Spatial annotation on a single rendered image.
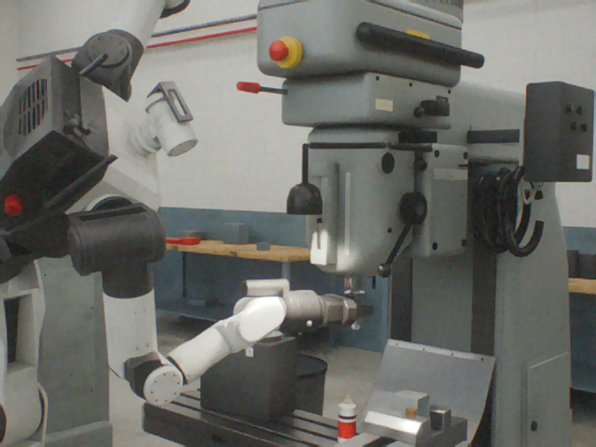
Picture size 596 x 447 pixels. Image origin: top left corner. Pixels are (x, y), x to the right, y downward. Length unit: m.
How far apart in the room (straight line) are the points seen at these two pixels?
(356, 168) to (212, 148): 6.65
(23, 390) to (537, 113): 1.22
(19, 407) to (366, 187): 0.85
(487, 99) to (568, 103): 0.30
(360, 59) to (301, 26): 0.13
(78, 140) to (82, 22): 8.93
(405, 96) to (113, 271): 0.70
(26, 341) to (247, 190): 6.18
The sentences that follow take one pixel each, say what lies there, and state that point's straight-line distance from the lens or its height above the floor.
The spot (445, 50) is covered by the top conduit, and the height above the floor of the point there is 1.79.
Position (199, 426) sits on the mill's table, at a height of 0.91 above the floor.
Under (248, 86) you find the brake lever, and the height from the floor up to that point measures 1.70.
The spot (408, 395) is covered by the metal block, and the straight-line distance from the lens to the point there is 1.64.
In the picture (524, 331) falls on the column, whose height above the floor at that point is 1.14.
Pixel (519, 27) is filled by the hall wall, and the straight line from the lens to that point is 6.24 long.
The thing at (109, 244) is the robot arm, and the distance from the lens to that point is 1.32.
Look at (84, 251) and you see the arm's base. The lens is 1.31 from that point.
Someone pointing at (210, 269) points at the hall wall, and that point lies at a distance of 8.23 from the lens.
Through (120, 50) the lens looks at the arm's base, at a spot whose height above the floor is 1.77.
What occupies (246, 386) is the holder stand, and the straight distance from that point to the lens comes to 1.93.
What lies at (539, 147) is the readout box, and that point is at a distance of 1.69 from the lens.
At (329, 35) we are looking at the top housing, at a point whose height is 1.79.
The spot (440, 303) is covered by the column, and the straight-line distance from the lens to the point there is 2.01.
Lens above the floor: 1.51
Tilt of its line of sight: 3 degrees down
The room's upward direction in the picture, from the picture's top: 1 degrees clockwise
